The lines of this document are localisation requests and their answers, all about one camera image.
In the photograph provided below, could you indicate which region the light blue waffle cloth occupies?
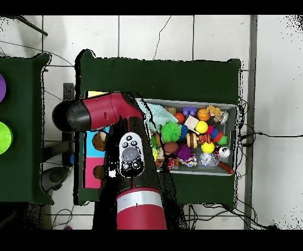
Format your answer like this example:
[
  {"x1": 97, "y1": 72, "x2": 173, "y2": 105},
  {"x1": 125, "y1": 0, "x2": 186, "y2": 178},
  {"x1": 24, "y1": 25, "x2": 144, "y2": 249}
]
[{"x1": 137, "y1": 100, "x2": 178, "y2": 132}]

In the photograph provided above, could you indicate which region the shallow metal mesh bin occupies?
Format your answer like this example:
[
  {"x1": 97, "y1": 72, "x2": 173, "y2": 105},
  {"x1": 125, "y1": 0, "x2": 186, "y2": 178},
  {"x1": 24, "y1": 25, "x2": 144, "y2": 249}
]
[{"x1": 136, "y1": 98, "x2": 239, "y2": 176}]

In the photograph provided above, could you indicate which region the wooden box with three holes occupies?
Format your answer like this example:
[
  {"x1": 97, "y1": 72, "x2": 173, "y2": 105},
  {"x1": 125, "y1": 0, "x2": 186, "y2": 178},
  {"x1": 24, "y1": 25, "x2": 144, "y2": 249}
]
[{"x1": 81, "y1": 90, "x2": 111, "y2": 189}]

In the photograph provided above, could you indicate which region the large green spiky ball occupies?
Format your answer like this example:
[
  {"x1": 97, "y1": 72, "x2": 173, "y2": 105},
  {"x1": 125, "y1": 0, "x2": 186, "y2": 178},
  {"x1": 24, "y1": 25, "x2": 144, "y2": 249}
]
[{"x1": 160, "y1": 121, "x2": 182, "y2": 143}]

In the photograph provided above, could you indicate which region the wooden cube block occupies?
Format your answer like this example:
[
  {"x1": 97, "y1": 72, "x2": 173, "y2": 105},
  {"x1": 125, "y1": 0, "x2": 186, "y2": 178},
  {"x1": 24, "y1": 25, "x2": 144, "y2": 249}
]
[{"x1": 183, "y1": 115, "x2": 199, "y2": 131}]

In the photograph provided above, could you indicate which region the wooden toy burger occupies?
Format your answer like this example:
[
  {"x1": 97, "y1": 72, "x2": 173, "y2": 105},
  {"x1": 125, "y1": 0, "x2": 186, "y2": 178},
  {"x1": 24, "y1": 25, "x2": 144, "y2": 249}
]
[{"x1": 185, "y1": 132, "x2": 198, "y2": 149}]

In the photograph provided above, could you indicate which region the purple rubber toy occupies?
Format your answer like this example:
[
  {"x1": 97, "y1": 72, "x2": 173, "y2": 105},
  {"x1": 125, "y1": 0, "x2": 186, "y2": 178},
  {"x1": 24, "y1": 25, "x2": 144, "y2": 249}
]
[{"x1": 176, "y1": 144, "x2": 194, "y2": 164}]

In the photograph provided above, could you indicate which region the dark green table cloth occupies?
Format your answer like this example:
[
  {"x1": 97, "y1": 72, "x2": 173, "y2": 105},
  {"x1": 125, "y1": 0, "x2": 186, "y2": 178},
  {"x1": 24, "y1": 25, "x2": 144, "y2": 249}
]
[
  {"x1": 0, "y1": 53, "x2": 54, "y2": 205},
  {"x1": 74, "y1": 49, "x2": 243, "y2": 206}
]

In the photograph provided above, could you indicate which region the yellow ball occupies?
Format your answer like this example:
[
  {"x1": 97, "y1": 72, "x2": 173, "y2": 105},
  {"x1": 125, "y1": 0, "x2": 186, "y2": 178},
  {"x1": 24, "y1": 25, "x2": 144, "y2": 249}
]
[{"x1": 195, "y1": 120, "x2": 208, "y2": 134}]

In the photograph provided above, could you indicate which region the small orange basketball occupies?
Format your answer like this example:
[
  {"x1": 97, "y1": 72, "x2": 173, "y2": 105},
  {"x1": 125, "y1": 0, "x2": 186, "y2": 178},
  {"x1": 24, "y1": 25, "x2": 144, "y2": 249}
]
[{"x1": 196, "y1": 108, "x2": 211, "y2": 121}]

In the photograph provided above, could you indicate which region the orange plush toy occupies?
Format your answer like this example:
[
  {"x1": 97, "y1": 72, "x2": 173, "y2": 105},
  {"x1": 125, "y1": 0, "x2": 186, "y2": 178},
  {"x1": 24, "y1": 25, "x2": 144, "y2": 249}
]
[{"x1": 205, "y1": 105, "x2": 222, "y2": 117}]

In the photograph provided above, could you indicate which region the grey round base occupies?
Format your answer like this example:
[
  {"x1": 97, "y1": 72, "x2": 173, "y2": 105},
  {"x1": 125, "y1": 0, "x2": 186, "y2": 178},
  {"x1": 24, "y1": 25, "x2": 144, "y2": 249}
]
[{"x1": 41, "y1": 165, "x2": 69, "y2": 192}]

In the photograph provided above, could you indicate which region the green round disc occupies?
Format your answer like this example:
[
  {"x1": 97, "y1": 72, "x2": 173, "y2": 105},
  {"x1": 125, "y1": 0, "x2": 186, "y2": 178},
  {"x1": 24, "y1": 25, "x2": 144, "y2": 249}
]
[{"x1": 0, "y1": 121, "x2": 14, "y2": 156}]

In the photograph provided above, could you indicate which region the dark rod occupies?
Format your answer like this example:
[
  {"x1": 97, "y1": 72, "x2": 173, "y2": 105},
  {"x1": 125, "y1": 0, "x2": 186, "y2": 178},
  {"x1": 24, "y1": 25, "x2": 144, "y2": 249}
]
[{"x1": 14, "y1": 15, "x2": 49, "y2": 37}]

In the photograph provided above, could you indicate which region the purple round disc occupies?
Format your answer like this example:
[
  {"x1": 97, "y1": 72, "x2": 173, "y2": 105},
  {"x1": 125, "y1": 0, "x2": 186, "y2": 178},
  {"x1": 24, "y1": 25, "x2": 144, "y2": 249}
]
[{"x1": 0, "y1": 73, "x2": 7, "y2": 104}]

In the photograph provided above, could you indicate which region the black post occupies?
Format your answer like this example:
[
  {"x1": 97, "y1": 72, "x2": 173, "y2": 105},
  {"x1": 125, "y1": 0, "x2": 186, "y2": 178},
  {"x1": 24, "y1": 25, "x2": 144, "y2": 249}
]
[{"x1": 62, "y1": 82, "x2": 76, "y2": 166}]

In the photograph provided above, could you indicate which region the black floor cable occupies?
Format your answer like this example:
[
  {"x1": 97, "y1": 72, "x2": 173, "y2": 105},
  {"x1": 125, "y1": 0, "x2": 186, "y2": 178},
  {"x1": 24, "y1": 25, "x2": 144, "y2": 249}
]
[{"x1": 238, "y1": 131, "x2": 303, "y2": 146}]

